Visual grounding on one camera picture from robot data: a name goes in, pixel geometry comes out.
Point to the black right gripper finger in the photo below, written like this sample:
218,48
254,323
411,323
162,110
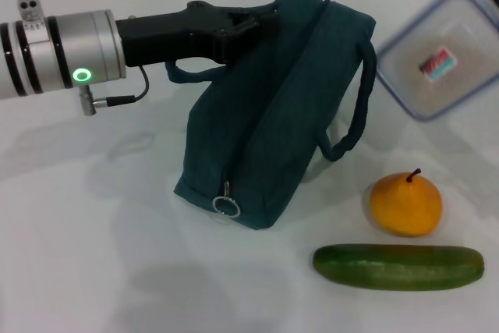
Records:
497,9

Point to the orange yellow pear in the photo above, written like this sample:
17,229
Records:
405,208

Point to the clear container with blue lid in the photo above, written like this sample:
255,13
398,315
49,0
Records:
425,87

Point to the green cucumber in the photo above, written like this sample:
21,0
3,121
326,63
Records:
397,268

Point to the dark teal fabric bag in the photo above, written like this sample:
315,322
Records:
280,114

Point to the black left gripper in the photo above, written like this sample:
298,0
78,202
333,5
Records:
167,38

